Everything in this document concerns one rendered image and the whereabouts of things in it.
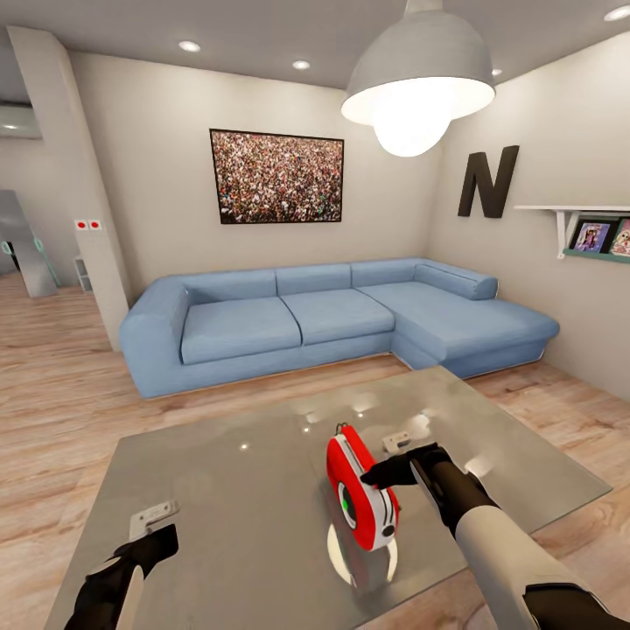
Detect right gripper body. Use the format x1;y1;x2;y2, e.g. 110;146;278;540
370;454;409;490

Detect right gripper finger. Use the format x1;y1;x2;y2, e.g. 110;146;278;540
360;470;375;486

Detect radio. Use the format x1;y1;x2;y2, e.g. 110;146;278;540
326;424;401;551

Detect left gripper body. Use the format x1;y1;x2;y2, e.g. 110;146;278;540
114;524;179;571

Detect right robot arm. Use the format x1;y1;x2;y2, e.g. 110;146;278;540
360;431;630;630

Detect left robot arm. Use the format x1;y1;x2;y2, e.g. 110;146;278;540
64;500;181;630

